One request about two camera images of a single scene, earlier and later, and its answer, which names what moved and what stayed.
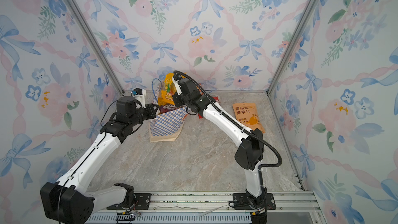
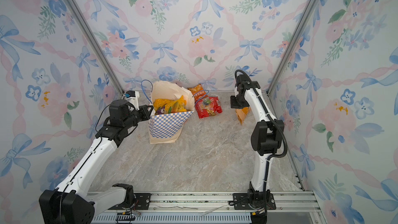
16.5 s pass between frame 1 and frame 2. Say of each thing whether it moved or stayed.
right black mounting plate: stayed
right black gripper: moved
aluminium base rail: stayed
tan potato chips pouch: moved
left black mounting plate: stayed
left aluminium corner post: stayed
